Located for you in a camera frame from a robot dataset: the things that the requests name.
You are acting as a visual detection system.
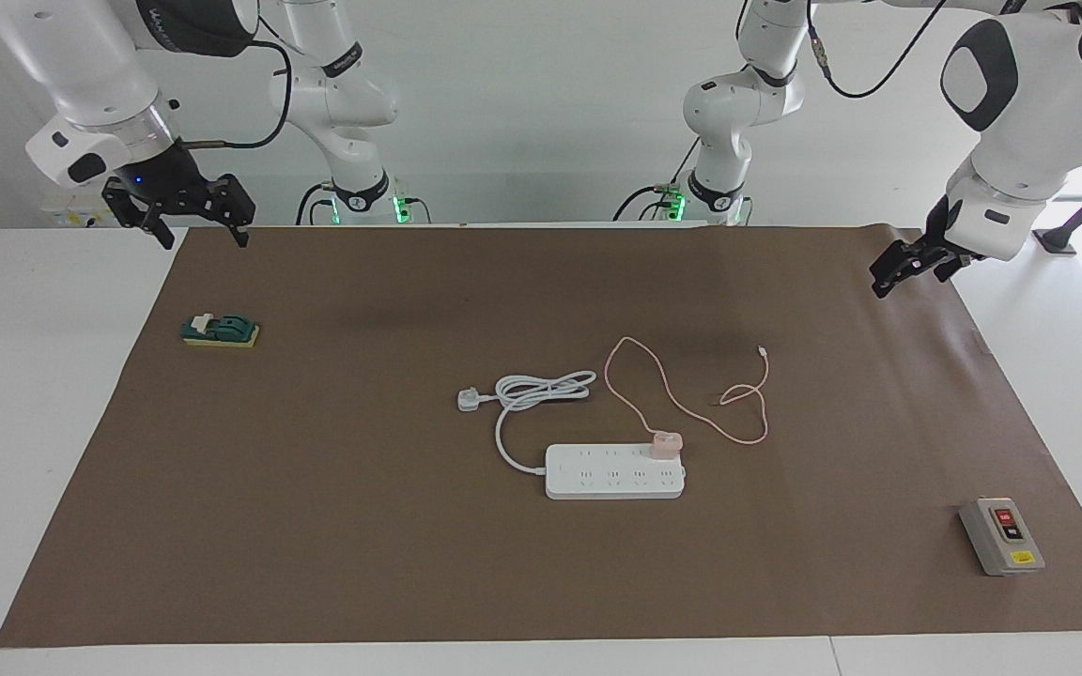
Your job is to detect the white power strip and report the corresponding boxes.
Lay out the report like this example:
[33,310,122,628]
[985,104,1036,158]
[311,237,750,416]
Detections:
[545,443,688,500]

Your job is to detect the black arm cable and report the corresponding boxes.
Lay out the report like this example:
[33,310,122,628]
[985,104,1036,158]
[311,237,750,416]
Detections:
[170,14,294,153]
[802,0,953,100]

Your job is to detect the green knife switch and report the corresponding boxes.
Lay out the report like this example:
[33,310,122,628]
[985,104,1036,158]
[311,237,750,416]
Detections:
[180,313,261,349]

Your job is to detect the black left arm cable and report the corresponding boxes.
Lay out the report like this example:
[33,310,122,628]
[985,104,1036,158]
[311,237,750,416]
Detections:
[802,0,953,100]

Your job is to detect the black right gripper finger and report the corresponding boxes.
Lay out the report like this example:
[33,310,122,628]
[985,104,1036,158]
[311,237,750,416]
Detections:
[203,173,256,250]
[101,178,177,251]

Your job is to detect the grey on-off switch box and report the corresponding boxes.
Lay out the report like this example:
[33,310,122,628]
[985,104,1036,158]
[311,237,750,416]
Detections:
[959,498,1046,576]

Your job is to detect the white power cord with plug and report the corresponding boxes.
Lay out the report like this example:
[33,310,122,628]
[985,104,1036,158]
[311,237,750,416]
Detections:
[456,370,598,474]

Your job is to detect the black base cable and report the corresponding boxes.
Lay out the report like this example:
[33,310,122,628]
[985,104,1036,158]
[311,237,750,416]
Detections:
[611,141,703,224]
[295,181,431,226]

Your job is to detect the black right base cable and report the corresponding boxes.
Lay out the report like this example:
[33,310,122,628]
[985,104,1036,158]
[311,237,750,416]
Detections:
[295,181,431,226]

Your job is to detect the brown table mat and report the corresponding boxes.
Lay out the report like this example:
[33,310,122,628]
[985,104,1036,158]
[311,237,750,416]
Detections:
[0,225,1082,649]

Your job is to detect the black left base cable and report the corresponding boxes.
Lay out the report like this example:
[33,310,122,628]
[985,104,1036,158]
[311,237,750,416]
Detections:
[611,141,703,224]

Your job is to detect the yellow label stickers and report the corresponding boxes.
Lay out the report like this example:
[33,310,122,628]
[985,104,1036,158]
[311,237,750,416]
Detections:
[49,195,116,230]

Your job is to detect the pink charging cable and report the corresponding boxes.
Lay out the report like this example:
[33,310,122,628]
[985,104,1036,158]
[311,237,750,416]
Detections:
[604,335,772,447]

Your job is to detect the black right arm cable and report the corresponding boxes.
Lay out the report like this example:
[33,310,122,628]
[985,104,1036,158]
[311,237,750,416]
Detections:
[170,14,294,153]

